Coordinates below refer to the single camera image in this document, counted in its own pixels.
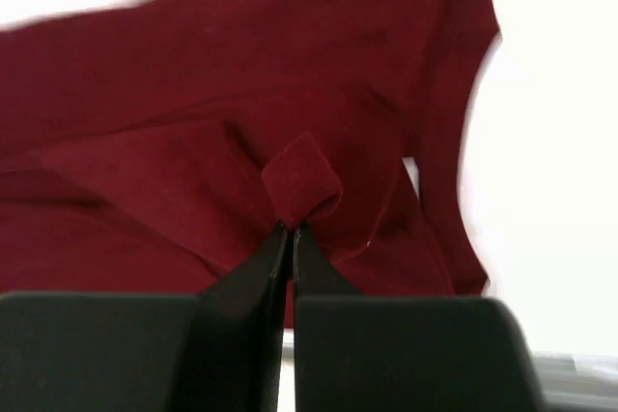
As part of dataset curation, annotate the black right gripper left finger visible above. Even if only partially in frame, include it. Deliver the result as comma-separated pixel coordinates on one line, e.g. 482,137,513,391
1,226,289,411

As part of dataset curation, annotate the dark red t-shirt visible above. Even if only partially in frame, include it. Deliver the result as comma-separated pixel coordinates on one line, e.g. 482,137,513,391
0,0,503,329

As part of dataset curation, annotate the aluminium table edge rail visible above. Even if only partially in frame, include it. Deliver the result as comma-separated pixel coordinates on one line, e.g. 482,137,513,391
276,331,617,411

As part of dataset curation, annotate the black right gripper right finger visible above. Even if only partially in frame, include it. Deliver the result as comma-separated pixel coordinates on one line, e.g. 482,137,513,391
293,227,546,412

